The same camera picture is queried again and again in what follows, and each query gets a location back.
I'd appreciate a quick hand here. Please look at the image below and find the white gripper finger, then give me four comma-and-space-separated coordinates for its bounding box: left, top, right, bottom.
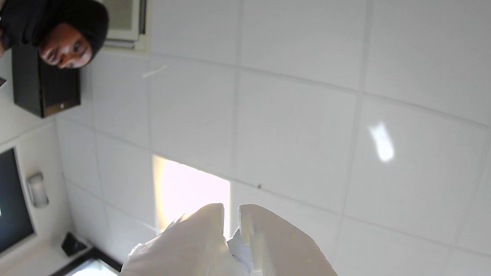
238, 204, 339, 276
119, 203, 250, 276

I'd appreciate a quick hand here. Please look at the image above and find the whiteboard marker pen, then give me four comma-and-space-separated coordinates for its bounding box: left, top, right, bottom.
226, 228, 257, 276

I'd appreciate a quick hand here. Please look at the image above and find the person head dark hair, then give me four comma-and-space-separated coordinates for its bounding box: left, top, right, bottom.
0, 0, 110, 69

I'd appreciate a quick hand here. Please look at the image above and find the bright ceiling light panel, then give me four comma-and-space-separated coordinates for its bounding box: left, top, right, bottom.
152, 154, 231, 238

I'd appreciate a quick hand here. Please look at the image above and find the black speaker box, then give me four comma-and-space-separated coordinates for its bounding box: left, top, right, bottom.
12, 44, 82, 118

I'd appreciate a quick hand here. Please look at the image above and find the white framed ceiling vent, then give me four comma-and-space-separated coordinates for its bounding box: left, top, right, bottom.
98, 0, 149, 53

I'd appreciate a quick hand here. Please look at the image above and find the dark window frame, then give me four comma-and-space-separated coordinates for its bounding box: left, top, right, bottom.
49, 247, 124, 276

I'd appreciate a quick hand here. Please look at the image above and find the small black wall device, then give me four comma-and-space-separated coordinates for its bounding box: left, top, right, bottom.
61, 232, 88, 257

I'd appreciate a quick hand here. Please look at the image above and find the white wall sensor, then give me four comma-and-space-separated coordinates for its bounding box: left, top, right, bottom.
26, 172, 49, 209

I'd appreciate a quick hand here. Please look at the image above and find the dark wall screen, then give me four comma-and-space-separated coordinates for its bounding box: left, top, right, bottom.
0, 148, 36, 254

